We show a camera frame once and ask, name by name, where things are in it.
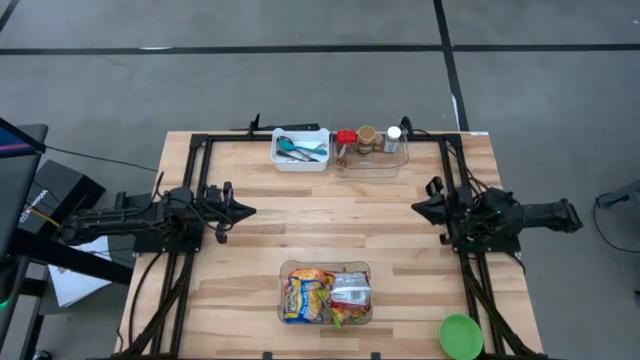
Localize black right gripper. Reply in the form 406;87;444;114
411;176;476;246

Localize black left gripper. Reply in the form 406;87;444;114
199;181;258;245

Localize white-lid spice jar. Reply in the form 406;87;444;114
383;125;403;154

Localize tan-lid spice jar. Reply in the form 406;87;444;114
356;124;378;156

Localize blue soy sauce ramen pack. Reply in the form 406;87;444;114
282;274;329;325

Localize red-lid spice container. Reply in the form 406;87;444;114
335;129;359;151

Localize clear plastic bin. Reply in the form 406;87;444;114
277;259;375;326
330;124;410;179

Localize red white-backed ramen pack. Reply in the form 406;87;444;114
330;272;373;311

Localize pink green-edged ramen pack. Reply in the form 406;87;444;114
317;289;371;330

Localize white plastic bin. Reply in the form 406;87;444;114
271;127;332;173

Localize green plastic bowl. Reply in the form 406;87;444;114
438;313;485;360

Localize white paper sheet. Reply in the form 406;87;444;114
48;234;114;309

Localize black equipment case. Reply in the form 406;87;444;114
19;159;107;236

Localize dark flat monitor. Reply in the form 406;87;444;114
0;117;50;261

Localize black metal table frame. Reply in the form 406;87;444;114
117;130;546;360

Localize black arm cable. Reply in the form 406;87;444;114
149;171;236;236

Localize black mounting bracket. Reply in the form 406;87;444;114
229;113;321;135

